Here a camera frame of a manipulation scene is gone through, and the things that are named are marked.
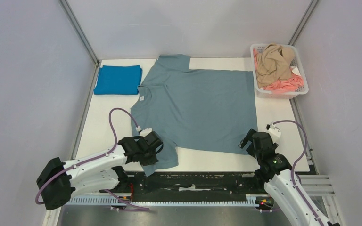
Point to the right aluminium corner post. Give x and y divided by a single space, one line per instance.
303 21

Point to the white slotted cable duct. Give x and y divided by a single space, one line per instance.
108 200

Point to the aluminium corner post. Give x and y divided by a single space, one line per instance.
79 31
303 21

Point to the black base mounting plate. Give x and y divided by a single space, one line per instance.
237 182

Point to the left aluminium corner post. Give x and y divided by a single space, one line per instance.
79 31

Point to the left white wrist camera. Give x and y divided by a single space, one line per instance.
145 131

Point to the grey-blue t-shirt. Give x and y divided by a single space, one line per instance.
201 109

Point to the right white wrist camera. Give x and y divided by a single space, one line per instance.
273 131

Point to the folded bright blue t-shirt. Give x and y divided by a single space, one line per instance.
118 80

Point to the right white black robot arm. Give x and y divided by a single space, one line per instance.
276 176

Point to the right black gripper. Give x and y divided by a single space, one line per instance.
249 140

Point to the pink t-shirt in basket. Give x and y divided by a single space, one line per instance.
290 85

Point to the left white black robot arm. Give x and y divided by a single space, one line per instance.
60 181

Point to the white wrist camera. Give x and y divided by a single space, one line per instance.
273 131
145 131

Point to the beige t-shirt in basket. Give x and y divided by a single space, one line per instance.
273 64

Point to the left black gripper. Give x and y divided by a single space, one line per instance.
152 160

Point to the white plastic laundry basket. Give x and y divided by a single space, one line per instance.
295 63

